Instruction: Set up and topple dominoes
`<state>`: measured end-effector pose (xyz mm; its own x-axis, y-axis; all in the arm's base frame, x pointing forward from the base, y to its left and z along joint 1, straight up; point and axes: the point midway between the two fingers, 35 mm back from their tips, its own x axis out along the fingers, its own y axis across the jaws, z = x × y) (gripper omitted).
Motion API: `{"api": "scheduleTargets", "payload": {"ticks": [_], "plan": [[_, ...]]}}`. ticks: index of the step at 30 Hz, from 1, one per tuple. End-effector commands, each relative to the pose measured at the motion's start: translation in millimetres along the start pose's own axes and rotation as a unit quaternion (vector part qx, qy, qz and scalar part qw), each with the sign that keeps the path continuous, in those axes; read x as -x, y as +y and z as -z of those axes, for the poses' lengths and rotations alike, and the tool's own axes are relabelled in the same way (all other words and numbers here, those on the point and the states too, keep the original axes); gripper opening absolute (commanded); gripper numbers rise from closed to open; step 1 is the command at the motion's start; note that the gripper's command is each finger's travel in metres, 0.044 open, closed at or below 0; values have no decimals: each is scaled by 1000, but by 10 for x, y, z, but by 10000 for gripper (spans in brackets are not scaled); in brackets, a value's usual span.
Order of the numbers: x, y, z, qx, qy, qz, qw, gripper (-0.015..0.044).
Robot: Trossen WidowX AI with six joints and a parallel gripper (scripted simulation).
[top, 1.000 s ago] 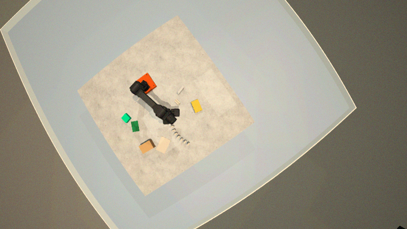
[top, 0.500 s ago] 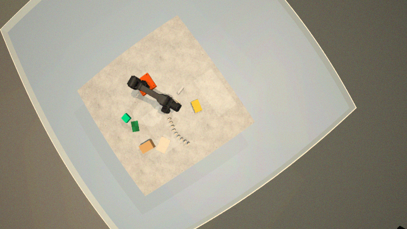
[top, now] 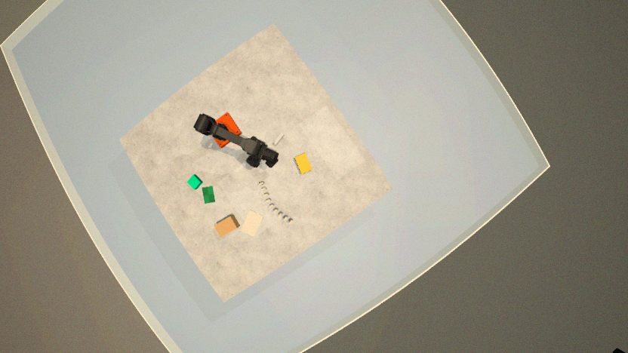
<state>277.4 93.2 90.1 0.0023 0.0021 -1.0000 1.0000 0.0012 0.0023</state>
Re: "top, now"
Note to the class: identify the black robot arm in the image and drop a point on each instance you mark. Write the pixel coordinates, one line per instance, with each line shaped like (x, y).
(207, 125)

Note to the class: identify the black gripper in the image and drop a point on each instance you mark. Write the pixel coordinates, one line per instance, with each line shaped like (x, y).
(268, 163)

